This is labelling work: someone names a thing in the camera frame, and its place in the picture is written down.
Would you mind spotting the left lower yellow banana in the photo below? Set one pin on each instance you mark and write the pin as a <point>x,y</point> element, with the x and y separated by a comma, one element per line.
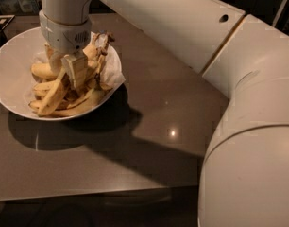
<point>41,89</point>

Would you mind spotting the curved yellow banana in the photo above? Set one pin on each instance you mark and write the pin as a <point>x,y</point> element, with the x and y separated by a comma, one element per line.
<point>55,95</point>

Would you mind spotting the right side yellow banana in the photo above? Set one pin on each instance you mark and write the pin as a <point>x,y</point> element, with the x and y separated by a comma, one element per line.
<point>93,79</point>

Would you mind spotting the white bowl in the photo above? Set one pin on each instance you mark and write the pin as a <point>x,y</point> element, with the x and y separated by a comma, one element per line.
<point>16,79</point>

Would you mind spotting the dark tray object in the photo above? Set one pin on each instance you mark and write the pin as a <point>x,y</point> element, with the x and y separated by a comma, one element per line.
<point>5,20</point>

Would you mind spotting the bottom yellow banana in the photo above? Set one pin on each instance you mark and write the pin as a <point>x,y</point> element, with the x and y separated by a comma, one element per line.
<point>35,105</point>

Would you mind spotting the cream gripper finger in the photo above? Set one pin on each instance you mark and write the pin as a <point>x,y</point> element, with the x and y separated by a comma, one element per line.
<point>76,65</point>
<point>54,58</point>

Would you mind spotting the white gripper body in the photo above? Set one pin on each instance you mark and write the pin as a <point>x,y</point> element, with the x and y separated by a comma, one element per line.
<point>64,34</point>

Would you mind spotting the middle yellow banana dark stem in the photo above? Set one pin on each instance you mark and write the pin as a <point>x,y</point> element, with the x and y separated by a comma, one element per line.
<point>92,101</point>

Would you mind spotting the upper left yellow banana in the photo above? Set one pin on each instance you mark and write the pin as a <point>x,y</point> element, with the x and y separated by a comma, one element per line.
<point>43,70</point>

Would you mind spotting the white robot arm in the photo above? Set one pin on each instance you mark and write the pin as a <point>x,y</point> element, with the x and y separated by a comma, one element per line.
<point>245,174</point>

